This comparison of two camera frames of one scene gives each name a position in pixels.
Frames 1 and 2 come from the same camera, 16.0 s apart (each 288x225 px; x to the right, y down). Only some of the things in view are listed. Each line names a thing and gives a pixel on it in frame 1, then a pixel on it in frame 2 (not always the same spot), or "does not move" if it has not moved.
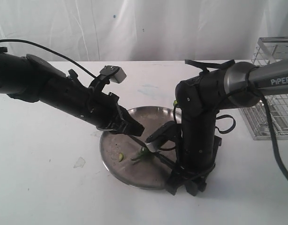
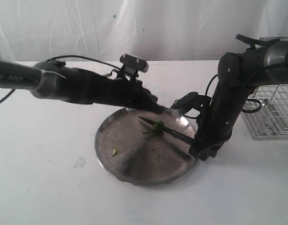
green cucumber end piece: [144, 157] -> [158, 129]
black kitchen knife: [163, 157] -> [175, 133]
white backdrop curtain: [141, 30] does not move
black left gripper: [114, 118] -> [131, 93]
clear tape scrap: [79, 163] does not move
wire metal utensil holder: [269, 49] does not move
